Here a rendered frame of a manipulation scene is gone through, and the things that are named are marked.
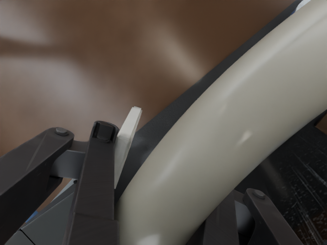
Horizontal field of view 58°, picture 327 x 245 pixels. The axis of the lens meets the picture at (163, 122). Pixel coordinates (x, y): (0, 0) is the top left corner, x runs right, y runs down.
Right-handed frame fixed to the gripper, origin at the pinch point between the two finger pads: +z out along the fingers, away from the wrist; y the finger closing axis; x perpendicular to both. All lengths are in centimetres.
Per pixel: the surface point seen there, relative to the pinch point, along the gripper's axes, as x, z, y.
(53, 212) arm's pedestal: -71, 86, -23
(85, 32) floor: -2, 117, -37
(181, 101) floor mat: -15, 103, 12
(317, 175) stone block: -9, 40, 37
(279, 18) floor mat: 28, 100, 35
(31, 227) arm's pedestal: -70, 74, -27
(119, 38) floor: 1, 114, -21
